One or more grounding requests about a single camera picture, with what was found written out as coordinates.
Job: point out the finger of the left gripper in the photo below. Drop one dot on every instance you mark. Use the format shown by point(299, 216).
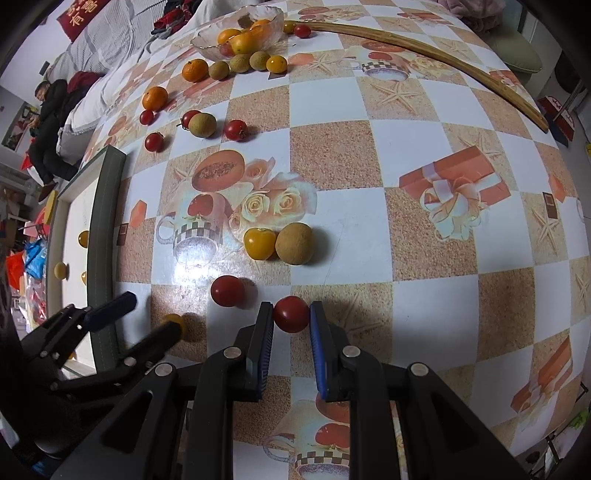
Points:
point(151, 349)
point(98, 318)

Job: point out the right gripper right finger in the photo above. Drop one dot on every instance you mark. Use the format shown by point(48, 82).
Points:
point(327, 341)

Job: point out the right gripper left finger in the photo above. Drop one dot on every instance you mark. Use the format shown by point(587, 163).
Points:
point(258, 355)

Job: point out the red cherry tomato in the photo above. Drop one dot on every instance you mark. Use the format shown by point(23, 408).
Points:
point(291, 314)
point(227, 291)

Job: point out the brown longan fruit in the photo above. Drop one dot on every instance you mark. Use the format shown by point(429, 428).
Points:
point(295, 244)

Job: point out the yellow tomato beside tray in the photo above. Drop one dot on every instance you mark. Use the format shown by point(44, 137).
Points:
point(179, 320)

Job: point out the yellow tomato in tray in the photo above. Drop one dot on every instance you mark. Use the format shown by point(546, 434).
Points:
point(83, 239)

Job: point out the white tray with green rim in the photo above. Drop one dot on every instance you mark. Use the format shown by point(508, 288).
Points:
point(80, 266)

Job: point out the yellow tomato table centre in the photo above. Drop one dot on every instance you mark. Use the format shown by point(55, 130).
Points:
point(259, 243)

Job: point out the seated person in black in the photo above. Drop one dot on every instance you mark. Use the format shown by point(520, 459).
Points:
point(57, 101)

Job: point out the red tomato near tray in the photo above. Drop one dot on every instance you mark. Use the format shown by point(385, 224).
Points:
point(154, 142)

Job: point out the red tomato below tangerine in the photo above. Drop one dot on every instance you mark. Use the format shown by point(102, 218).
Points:
point(146, 117)

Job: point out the longan in table middle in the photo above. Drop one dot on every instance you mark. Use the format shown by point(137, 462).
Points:
point(202, 125)

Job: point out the red tomato with stem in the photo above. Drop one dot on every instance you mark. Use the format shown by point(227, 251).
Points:
point(186, 118)

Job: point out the orange tangerine left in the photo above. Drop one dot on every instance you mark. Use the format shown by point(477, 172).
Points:
point(155, 99)

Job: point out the red tomato right of longan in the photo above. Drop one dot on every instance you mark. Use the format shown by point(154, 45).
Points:
point(236, 130)

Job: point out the orange tangerine near bowl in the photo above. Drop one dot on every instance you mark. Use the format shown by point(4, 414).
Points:
point(195, 70)

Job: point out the longan beside bowl left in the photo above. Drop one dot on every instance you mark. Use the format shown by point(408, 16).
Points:
point(219, 70)

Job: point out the longan beside bowl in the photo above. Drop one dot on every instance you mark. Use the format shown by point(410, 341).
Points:
point(219, 70)
point(258, 60)
point(239, 63)

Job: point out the white grey bedding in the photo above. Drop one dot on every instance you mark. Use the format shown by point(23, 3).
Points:
point(120, 37)

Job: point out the longan beside bowl middle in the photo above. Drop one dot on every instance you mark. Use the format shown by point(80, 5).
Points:
point(239, 63)

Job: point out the yellow tomato near longans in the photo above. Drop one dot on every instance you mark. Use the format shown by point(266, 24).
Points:
point(277, 65)

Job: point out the longan beside bowl right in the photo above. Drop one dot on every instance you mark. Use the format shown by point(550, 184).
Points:
point(258, 60)

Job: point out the yellow fruit in bowl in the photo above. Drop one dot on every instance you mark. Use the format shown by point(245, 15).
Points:
point(244, 43)

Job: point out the tangerine in bowl left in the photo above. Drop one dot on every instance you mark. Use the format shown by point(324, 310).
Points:
point(226, 35)

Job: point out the tangerine in bowl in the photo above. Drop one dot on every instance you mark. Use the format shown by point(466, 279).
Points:
point(226, 35)
point(259, 27)

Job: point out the red clothes on bed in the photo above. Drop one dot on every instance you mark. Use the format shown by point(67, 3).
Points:
point(175, 15)

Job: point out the red tomato by stick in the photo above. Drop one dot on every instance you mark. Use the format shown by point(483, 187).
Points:
point(302, 31)

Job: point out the tangerine in bowl right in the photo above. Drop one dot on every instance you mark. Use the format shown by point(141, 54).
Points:
point(259, 27)

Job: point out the glass fruit bowl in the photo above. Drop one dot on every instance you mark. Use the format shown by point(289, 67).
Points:
point(245, 31)

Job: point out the pink blanket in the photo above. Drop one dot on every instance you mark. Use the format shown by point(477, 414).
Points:
point(475, 9)

